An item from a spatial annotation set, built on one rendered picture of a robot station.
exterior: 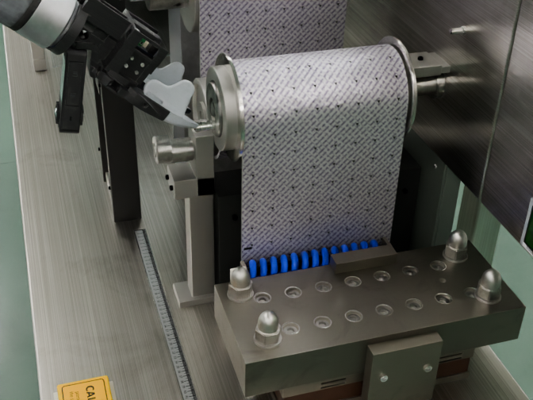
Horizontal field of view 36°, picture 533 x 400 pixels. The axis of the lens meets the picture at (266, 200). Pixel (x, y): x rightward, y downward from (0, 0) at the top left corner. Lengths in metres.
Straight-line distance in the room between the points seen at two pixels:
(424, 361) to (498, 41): 0.42
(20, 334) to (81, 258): 1.26
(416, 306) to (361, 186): 0.19
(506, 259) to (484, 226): 1.50
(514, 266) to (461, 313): 1.87
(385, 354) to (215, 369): 0.27
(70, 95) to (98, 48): 0.07
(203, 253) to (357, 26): 0.51
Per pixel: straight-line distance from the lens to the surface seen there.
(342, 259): 1.17
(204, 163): 1.16
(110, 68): 1.00
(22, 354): 2.60
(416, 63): 1.18
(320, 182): 1.14
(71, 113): 1.04
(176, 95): 1.04
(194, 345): 1.24
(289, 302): 1.12
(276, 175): 1.11
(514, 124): 1.06
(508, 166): 1.09
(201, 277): 1.29
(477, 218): 1.51
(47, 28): 0.98
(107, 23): 1.00
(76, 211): 1.54
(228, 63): 1.08
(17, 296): 2.81
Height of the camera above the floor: 1.76
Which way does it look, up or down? 34 degrees down
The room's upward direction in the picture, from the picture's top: 2 degrees clockwise
